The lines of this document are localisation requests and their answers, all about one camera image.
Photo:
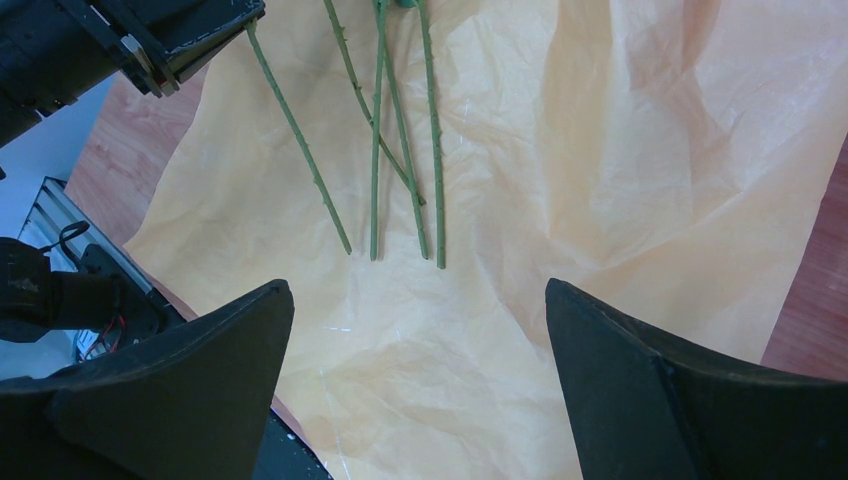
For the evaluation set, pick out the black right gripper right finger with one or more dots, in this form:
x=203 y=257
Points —
x=646 y=404

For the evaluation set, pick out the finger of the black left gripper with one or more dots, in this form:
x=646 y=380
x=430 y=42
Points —
x=169 y=41

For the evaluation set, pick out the peach rose stem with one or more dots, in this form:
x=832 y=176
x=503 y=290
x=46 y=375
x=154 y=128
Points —
x=298 y=139

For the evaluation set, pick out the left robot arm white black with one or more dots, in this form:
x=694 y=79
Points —
x=36 y=299

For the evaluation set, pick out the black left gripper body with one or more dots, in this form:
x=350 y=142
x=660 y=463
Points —
x=52 y=52

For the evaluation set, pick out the aluminium frame rail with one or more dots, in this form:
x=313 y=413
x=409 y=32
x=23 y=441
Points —
x=78 y=245

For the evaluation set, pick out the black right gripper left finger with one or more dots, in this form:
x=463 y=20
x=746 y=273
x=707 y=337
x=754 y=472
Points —
x=189 y=403

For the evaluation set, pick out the orange wrapping paper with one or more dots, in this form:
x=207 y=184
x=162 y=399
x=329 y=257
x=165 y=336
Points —
x=668 y=157

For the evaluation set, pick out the artificial flower bunch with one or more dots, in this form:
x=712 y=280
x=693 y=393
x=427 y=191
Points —
x=387 y=122

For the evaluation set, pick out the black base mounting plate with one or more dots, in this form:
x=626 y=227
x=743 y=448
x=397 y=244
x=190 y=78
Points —
x=283 y=455

